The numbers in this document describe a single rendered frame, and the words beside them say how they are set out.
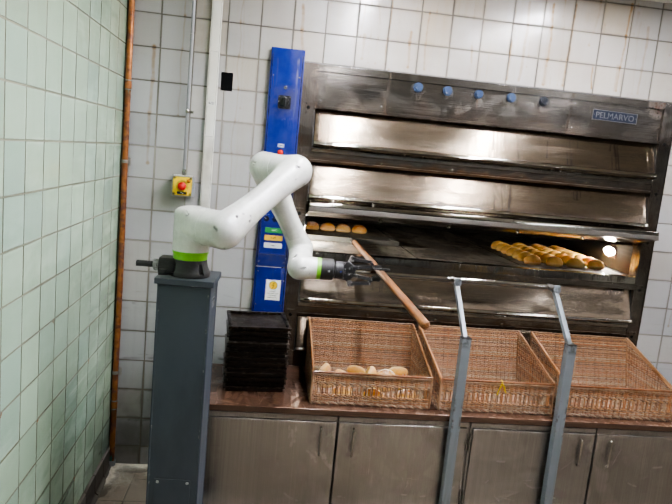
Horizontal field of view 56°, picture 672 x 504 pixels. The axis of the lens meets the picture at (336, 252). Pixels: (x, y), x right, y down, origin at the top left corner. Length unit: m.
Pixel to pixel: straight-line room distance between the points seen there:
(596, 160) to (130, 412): 2.72
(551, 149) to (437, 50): 0.78
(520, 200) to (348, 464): 1.57
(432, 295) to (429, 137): 0.81
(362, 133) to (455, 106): 0.49
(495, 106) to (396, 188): 0.65
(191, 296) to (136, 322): 1.09
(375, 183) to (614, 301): 1.46
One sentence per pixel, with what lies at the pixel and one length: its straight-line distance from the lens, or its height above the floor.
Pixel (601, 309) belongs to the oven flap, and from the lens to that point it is 3.72.
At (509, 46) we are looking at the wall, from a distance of 3.42.
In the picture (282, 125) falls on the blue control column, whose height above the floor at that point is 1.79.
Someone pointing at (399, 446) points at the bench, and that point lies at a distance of 2.99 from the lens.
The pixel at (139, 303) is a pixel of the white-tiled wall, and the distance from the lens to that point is 3.32.
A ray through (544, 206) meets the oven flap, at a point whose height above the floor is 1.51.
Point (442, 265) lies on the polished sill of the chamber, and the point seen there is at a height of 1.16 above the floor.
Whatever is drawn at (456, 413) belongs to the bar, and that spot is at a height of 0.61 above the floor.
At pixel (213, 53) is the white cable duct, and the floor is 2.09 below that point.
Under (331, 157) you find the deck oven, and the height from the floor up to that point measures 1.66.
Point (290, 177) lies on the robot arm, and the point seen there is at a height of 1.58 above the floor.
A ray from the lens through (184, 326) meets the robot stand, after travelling 2.31.
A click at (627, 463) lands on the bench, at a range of 3.42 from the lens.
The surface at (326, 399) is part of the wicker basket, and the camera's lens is 2.90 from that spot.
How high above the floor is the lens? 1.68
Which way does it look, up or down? 9 degrees down
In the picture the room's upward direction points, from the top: 6 degrees clockwise
